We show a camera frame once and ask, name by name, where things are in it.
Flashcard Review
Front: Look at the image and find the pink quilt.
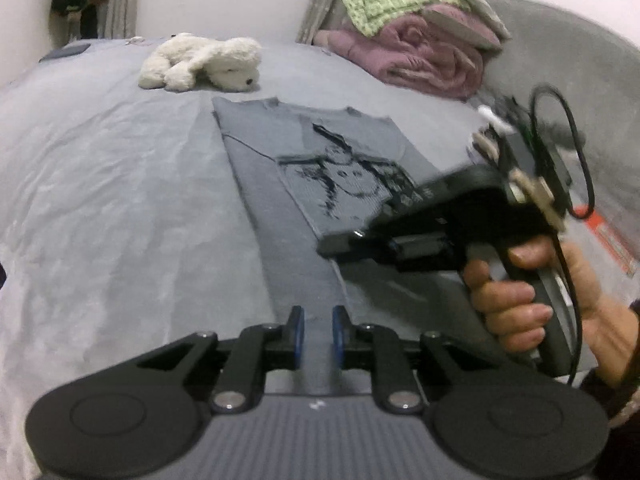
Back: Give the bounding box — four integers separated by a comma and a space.
312, 7, 486, 101

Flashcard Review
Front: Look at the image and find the pink pillow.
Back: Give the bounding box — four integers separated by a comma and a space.
425, 2, 503, 51

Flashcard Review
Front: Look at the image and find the grey upholstered headboard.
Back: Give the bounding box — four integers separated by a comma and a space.
470, 0, 640, 271

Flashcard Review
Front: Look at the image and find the cream pillow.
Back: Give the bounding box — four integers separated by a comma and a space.
435, 0, 512, 41

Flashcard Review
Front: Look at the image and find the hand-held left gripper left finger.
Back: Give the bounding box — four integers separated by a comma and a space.
135, 305, 306, 415

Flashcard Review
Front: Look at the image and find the white plush dog toy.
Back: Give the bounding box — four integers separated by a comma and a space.
138, 32, 263, 93

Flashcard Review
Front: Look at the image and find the folded white garment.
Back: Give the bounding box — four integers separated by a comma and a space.
477, 105, 518, 136

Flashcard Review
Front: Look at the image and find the person's right forearm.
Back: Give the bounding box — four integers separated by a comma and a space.
577, 300, 640, 431

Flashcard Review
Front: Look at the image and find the grey bed sheet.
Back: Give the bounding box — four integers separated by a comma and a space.
0, 37, 640, 480

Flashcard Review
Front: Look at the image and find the orange package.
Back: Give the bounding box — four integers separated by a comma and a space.
575, 205, 640, 278

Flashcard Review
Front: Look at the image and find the person's right hand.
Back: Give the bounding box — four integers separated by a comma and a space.
462, 237, 637, 388

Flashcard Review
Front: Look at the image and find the grey knitted sweater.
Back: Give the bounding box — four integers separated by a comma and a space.
211, 97, 481, 376

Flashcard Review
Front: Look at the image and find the green patterned blanket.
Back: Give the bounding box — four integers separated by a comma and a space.
341, 0, 471, 38

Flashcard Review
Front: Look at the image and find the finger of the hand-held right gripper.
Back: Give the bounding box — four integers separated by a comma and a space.
317, 226, 463, 275

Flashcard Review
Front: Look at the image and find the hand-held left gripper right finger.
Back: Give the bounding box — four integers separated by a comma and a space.
331, 305, 506, 415

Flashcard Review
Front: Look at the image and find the dark flat tablet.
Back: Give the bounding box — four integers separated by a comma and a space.
39, 43, 92, 63

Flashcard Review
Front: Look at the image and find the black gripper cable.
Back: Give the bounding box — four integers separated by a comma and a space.
527, 85, 597, 386

